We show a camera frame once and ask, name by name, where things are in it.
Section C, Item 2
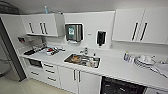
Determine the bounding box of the chrome faucet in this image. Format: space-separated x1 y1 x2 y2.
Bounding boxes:
79 47 90 56

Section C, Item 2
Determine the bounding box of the dish with orange food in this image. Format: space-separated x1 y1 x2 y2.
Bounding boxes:
71 55 83 63

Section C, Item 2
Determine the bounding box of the white cup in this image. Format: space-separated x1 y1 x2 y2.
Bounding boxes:
88 59 96 67

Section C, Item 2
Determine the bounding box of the steel paper towel dispenser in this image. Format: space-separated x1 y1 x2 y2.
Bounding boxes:
64 23 84 45

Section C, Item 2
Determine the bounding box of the stainless steel sink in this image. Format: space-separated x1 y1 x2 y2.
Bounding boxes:
63 53 101 69

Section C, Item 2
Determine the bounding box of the white two-door base cabinet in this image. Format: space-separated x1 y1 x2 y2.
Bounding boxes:
57 65 103 94

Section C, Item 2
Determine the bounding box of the blue dish soap bottle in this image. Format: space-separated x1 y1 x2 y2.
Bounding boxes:
123 51 130 63

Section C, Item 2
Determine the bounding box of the wide white drawer unit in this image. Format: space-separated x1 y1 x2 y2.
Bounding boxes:
21 55 61 89

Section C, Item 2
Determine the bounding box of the small white bottle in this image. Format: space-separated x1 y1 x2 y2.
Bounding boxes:
129 54 134 64

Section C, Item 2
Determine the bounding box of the black built-in microwave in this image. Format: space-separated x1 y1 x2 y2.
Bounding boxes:
27 58 43 69

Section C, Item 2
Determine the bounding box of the light blue bottle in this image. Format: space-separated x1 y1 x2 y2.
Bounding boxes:
44 5 50 15

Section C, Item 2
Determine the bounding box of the stainless steel refrigerator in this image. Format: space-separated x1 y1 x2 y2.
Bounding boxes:
0 16 27 83

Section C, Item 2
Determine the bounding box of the black wall soap dispenser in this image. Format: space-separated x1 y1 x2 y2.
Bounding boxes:
96 30 108 48

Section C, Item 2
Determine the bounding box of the white wall cabinet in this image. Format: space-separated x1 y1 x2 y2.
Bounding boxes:
112 7 168 45
20 13 65 38

